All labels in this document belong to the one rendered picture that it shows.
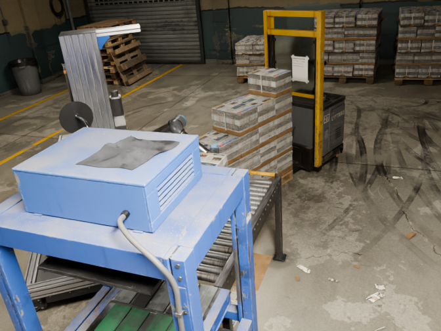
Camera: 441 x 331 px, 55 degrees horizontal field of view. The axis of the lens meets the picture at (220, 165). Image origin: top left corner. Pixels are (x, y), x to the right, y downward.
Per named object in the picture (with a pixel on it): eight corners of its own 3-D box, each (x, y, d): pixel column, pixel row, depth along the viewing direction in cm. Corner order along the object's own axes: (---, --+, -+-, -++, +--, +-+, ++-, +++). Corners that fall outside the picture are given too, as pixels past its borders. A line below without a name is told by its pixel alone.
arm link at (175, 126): (169, 121, 350) (216, 157, 354) (174, 117, 359) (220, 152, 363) (162, 131, 356) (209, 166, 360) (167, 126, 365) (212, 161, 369)
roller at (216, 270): (156, 259, 268) (155, 253, 265) (226, 272, 251) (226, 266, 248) (152, 264, 263) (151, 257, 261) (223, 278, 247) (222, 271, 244)
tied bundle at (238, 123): (212, 130, 440) (210, 108, 430) (231, 121, 459) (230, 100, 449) (239, 137, 416) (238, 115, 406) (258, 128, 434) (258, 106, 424)
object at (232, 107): (210, 108, 430) (210, 108, 430) (230, 101, 448) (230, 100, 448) (238, 115, 407) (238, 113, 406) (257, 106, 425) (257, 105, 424)
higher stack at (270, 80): (252, 178, 513) (246, 73, 457) (268, 169, 532) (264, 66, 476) (278, 188, 488) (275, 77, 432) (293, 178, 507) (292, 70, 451)
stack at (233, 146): (180, 222, 440) (169, 148, 404) (252, 178, 513) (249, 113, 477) (206, 236, 415) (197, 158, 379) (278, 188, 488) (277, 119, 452)
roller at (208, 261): (161, 253, 273) (160, 246, 271) (230, 266, 256) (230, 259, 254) (157, 257, 269) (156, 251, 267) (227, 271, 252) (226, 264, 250)
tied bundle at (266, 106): (231, 121, 458) (230, 100, 448) (249, 113, 477) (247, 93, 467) (258, 128, 434) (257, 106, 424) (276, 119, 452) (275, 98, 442)
